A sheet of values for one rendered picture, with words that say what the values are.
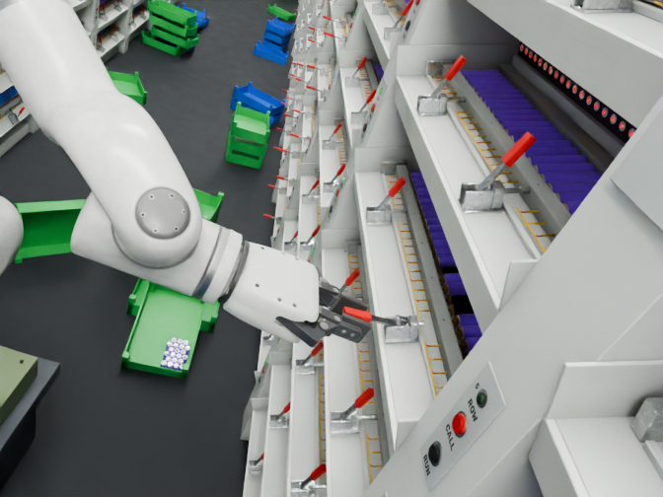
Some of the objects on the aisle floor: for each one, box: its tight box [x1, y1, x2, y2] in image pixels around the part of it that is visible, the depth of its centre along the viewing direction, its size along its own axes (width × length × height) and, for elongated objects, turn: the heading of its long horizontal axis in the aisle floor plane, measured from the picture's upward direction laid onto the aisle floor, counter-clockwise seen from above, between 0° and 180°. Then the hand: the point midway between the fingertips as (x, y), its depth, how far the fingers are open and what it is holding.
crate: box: [121, 281, 206, 380], centre depth 164 cm, size 30×20×8 cm
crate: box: [12, 199, 87, 263], centre depth 180 cm, size 8×30×20 cm, turn 101°
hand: (349, 318), depth 61 cm, fingers open, 3 cm apart
